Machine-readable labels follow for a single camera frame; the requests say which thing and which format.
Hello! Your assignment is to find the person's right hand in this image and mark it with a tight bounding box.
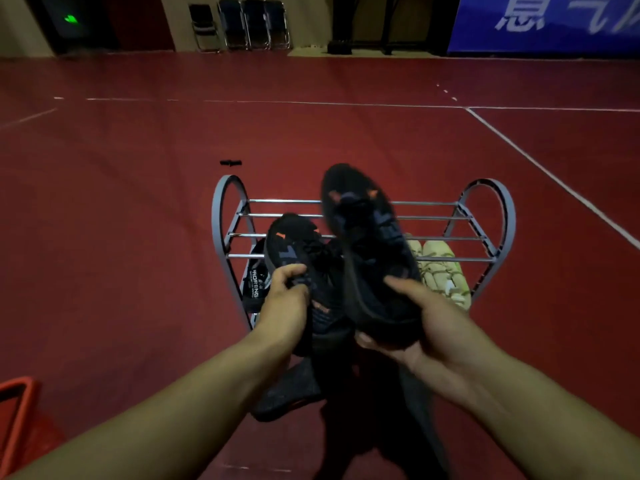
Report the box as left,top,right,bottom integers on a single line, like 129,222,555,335
355,276,490,396

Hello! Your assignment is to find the person's left hand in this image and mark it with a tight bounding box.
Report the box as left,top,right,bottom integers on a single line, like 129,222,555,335
252,264,312,346

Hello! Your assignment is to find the black sneaker with orange accents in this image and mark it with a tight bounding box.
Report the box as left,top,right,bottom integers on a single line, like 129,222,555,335
263,213,357,356
320,163,427,346

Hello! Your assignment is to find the person's left forearm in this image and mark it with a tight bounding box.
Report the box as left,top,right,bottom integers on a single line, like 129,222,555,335
9,329,302,480

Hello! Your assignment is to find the person's right forearm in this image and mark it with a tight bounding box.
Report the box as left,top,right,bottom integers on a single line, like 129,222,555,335
439,356,640,480

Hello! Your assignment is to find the beige shoe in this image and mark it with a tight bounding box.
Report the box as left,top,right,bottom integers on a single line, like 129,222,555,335
406,234,451,296
422,240,473,311

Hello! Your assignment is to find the black slipper with white print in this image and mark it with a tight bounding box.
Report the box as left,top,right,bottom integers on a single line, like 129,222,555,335
242,239,275,315

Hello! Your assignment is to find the gray metal shoe rack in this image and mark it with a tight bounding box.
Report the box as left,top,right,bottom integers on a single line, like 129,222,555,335
211,175,517,331

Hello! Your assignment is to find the dark gray knit shoe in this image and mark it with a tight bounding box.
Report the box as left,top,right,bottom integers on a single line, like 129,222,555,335
250,357,324,423

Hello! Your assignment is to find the black folding chair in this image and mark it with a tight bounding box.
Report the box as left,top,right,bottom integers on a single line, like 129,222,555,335
264,0,292,50
188,3,222,53
242,0,272,50
217,0,248,50

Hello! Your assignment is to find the blue banner with white print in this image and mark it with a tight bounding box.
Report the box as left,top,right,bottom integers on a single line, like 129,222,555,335
447,0,640,56

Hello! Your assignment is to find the red plastic basket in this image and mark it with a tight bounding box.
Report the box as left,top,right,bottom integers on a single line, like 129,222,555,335
0,377,67,479

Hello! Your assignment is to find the dark doorway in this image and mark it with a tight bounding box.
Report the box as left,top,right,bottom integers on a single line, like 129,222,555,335
22,0,122,56

